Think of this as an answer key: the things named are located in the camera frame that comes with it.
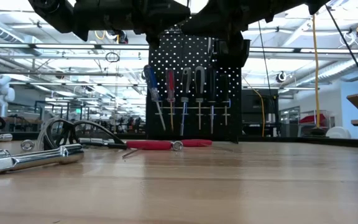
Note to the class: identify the black perforated pegboard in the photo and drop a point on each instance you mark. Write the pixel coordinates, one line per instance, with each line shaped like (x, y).
(179, 56)

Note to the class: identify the black safety glasses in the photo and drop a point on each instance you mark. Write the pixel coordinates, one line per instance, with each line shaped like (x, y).
(113, 145)

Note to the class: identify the black cabinet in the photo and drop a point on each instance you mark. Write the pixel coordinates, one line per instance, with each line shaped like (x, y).
(253, 115)

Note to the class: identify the black plastic pegboard bin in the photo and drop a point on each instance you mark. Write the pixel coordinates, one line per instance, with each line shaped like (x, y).
(232, 62)

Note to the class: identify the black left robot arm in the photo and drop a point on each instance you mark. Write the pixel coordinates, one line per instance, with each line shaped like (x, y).
(57, 12)

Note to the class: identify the white round object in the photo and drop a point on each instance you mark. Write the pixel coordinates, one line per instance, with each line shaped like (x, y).
(337, 133)

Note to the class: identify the red object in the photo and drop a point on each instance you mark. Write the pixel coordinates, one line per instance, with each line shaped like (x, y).
(311, 119)

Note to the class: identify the long chrome deep socket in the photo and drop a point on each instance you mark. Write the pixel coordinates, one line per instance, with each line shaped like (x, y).
(36, 158)

